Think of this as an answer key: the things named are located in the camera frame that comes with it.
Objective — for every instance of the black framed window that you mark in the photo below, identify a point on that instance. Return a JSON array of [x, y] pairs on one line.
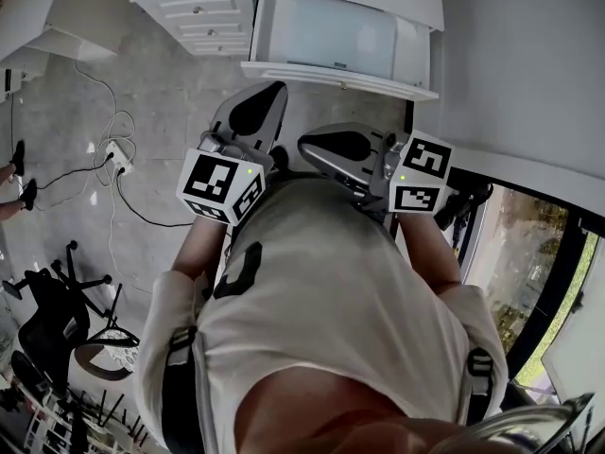
[[529, 263]]

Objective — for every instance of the white cabinet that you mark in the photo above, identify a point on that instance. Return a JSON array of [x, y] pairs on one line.
[[71, 17]]

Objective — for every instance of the white power strip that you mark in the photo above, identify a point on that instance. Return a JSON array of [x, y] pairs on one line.
[[119, 158]]

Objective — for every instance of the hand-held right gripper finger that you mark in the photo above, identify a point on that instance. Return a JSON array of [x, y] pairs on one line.
[[350, 137], [331, 161]]

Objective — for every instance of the metal headset frame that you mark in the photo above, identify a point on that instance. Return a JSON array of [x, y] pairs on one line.
[[539, 413]]

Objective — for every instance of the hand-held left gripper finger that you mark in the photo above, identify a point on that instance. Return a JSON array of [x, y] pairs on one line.
[[231, 111], [274, 126]]

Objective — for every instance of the person's neck and chest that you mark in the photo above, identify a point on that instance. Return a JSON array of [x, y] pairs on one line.
[[307, 409]]

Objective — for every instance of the person's right forearm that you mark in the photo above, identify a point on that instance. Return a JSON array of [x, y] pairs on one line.
[[425, 253]]

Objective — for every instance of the small white drawer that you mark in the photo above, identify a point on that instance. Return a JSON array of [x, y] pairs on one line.
[[212, 5], [219, 47], [227, 30]]

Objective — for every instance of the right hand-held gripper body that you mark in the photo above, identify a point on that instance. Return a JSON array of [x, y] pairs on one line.
[[420, 173]]

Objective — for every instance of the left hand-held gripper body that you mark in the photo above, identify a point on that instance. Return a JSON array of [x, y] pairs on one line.
[[212, 182]]

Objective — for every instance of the wooden chair with patterned cushion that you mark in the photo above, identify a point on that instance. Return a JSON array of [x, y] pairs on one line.
[[94, 366]]

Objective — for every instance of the black office chair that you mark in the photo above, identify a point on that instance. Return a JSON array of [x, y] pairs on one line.
[[47, 329]]

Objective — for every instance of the person's left black shoe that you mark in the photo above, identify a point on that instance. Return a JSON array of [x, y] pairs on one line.
[[280, 158]]

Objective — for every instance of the white appliance with black panel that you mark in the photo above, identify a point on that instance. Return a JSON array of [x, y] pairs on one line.
[[7, 83]]

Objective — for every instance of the person's white t-shirt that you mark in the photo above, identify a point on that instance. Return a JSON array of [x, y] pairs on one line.
[[331, 301]]

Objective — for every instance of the person's left forearm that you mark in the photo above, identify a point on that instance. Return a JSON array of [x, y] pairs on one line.
[[196, 249]]

